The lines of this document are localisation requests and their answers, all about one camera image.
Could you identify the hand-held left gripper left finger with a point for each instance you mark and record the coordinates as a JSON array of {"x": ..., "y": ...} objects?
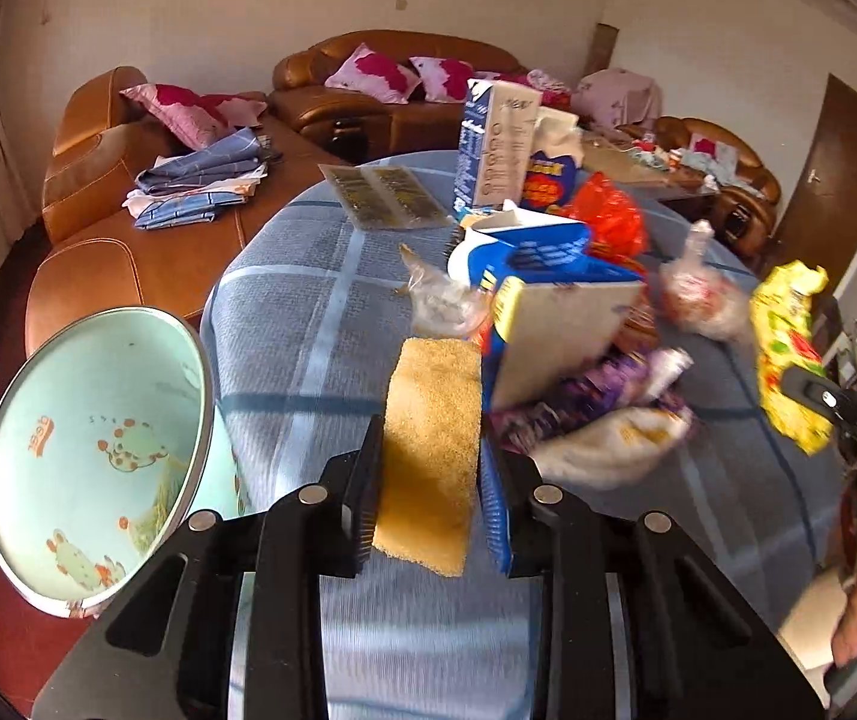
[{"x": 357, "y": 517}]

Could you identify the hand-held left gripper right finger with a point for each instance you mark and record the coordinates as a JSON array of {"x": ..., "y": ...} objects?
[{"x": 493, "y": 532}]

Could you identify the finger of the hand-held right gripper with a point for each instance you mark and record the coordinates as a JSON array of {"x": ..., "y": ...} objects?
[{"x": 818, "y": 390}]

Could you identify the yellow snack packet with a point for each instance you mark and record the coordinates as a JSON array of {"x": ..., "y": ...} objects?
[{"x": 784, "y": 345}]

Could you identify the tan scouring sponge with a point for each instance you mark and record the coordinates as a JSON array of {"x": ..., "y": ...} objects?
[{"x": 428, "y": 450}]

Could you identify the light green cartoon bin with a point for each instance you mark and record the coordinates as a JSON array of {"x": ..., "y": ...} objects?
[{"x": 98, "y": 450}]

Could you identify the clear bag with red contents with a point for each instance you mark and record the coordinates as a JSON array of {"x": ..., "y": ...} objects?
[{"x": 698, "y": 292}]

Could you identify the purple snack wrapper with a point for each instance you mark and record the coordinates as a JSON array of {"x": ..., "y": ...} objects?
[{"x": 593, "y": 390}]

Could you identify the blue plaid tablecloth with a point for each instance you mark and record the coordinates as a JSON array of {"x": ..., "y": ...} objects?
[{"x": 301, "y": 330}]

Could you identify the beige blue cardboard box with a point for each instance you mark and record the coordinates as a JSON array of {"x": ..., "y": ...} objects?
[{"x": 563, "y": 337}]

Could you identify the brown wooden door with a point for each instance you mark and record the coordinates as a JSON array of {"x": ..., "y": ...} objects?
[{"x": 833, "y": 180}]

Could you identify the clear plastic bag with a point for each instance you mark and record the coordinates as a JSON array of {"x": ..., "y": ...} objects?
[{"x": 443, "y": 307}]

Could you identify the brown leather armchair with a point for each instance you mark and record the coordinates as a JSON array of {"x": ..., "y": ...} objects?
[{"x": 743, "y": 157}]

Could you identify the cluttered coffee table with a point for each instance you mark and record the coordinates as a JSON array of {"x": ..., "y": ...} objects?
[{"x": 660, "y": 181}]

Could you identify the red plastic bag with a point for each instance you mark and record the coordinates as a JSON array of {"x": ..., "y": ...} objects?
[{"x": 608, "y": 217}]

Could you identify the small pink floral pillow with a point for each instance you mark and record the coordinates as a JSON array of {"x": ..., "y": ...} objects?
[{"x": 702, "y": 142}]

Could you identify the blue white open carton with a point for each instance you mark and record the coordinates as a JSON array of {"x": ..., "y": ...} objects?
[{"x": 488, "y": 247}]

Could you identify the yellowish dotted flat sheet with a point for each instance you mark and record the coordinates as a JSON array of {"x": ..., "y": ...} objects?
[{"x": 383, "y": 195}]

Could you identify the brown leather chaise sofa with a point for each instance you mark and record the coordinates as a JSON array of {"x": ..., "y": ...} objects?
[{"x": 136, "y": 270}]

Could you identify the white yellow snack bag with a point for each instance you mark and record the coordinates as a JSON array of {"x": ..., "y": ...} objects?
[{"x": 552, "y": 180}]

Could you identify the pink draped cloth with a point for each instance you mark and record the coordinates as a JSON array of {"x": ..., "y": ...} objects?
[{"x": 615, "y": 94}]

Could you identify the folded blue plaid cloth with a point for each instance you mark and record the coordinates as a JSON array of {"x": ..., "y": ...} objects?
[{"x": 196, "y": 180}]

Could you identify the tall blue white carton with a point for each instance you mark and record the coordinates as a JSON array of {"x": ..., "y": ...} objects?
[{"x": 499, "y": 150}]

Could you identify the pink patterned cloth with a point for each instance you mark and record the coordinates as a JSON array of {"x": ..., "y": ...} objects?
[{"x": 548, "y": 86}]

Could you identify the brown leather long sofa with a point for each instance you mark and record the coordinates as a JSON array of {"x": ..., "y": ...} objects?
[{"x": 308, "y": 101}]

